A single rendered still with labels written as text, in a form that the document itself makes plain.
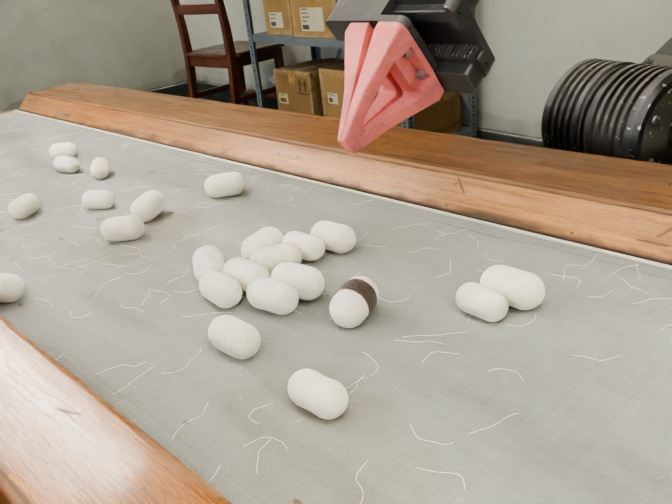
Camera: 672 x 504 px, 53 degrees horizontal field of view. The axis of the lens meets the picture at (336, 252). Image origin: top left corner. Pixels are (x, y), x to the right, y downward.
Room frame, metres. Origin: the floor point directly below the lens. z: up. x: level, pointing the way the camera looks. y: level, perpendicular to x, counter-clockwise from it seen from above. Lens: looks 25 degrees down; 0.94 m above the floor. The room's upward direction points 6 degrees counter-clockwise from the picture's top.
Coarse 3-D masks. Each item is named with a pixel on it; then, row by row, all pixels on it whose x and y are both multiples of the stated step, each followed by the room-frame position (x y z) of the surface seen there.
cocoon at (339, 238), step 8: (320, 224) 0.44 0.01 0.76; (328, 224) 0.43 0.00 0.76; (336, 224) 0.43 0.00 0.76; (312, 232) 0.44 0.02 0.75; (320, 232) 0.43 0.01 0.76; (328, 232) 0.43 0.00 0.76; (336, 232) 0.42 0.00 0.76; (344, 232) 0.42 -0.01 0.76; (352, 232) 0.43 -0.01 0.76; (328, 240) 0.42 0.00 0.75; (336, 240) 0.42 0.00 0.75; (344, 240) 0.42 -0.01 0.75; (352, 240) 0.42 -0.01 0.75; (328, 248) 0.43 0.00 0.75; (336, 248) 0.42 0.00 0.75; (344, 248) 0.42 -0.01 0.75; (352, 248) 0.42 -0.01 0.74
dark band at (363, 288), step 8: (352, 280) 0.34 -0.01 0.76; (360, 280) 0.34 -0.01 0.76; (344, 288) 0.33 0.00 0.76; (352, 288) 0.33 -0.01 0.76; (360, 288) 0.33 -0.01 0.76; (368, 288) 0.34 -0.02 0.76; (368, 296) 0.33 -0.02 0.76; (376, 296) 0.34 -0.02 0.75; (368, 304) 0.33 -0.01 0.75; (376, 304) 0.34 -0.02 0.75
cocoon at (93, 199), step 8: (88, 192) 0.58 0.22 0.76; (96, 192) 0.58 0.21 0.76; (104, 192) 0.58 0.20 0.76; (88, 200) 0.57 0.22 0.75; (96, 200) 0.57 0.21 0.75; (104, 200) 0.57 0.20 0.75; (112, 200) 0.58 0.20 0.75; (88, 208) 0.58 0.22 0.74; (96, 208) 0.58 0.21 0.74; (104, 208) 0.58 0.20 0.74
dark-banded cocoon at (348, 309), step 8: (368, 280) 0.34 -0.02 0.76; (376, 288) 0.34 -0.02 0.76; (336, 296) 0.33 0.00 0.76; (344, 296) 0.33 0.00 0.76; (352, 296) 0.32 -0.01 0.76; (360, 296) 0.33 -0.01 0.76; (336, 304) 0.32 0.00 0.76; (344, 304) 0.32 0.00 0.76; (352, 304) 0.32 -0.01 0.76; (360, 304) 0.32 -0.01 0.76; (336, 312) 0.32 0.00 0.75; (344, 312) 0.32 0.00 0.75; (352, 312) 0.32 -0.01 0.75; (360, 312) 0.32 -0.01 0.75; (368, 312) 0.33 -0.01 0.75; (336, 320) 0.32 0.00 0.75; (344, 320) 0.32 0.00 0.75; (352, 320) 0.32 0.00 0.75; (360, 320) 0.32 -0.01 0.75
